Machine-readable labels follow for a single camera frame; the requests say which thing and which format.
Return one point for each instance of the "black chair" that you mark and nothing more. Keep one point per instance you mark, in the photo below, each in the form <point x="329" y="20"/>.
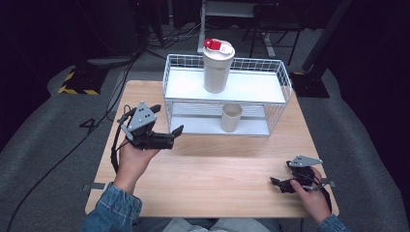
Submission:
<point x="277" y="19"/>

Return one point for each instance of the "white cup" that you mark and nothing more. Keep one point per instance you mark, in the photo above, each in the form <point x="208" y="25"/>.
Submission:
<point x="230" y="117"/>

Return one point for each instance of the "black yellow striped stand base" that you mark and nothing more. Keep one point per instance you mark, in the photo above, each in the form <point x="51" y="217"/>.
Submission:
<point x="82" y="82"/>

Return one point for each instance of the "white tumbler with red lid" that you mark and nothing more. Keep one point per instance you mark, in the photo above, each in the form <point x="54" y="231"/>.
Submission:
<point x="216" y="67"/>

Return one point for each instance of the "grey tape strip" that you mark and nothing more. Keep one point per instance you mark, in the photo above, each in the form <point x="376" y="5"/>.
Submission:
<point x="96" y="186"/>

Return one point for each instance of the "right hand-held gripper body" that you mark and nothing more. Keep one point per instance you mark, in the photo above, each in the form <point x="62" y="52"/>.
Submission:
<point x="303" y="170"/>

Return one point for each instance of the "person's lap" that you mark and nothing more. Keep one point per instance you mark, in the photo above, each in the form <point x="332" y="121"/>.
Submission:
<point x="219" y="226"/>

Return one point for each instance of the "person's left hand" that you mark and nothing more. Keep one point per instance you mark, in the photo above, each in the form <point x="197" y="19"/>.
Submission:
<point x="133" y="167"/>

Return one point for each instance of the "person's right hand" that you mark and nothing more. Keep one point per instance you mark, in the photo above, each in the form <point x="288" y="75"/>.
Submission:
<point x="311" y="199"/>

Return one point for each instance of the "white desk frame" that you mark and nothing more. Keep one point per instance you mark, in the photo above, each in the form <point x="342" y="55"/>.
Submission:
<point x="206" y="19"/>

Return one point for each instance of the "black stand with base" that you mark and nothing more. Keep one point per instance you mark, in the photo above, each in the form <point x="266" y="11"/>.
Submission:
<point x="317" y="64"/>

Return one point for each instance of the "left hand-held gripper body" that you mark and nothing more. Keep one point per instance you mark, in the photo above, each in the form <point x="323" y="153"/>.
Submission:
<point x="145" y="129"/>

